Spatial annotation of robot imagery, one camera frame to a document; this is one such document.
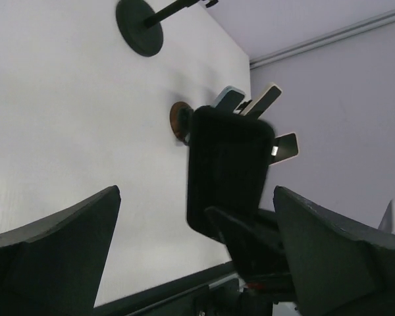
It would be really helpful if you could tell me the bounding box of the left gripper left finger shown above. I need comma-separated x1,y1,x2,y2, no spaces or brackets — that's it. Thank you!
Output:
0,186,121,315

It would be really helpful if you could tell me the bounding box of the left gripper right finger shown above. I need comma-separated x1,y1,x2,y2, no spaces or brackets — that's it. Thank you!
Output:
273,186,395,315

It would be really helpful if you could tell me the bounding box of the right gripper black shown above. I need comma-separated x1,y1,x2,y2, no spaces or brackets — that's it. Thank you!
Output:
95,207,296,315

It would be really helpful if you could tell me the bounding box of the black phone dark case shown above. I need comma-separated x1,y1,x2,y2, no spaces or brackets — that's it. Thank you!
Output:
186,106,275,241

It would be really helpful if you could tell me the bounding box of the brown round base phone stand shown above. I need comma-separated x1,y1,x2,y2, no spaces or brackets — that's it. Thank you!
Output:
169,101,194,145

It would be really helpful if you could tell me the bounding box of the phone with clear case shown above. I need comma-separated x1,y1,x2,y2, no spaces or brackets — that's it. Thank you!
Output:
211,86,246,113

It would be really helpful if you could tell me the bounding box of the black round base clamp stand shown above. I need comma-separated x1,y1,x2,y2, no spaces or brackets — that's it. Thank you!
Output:
115,0,220,59

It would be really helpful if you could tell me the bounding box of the phone with pink case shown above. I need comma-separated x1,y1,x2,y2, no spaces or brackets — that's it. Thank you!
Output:
270,132,299,165

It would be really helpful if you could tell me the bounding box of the phone with beige case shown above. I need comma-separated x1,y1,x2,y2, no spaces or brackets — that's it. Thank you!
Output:
240,82,282,119

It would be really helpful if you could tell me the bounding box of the right aluminium frame post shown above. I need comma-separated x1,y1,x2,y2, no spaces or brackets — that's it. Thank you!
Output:
250,9,395,70

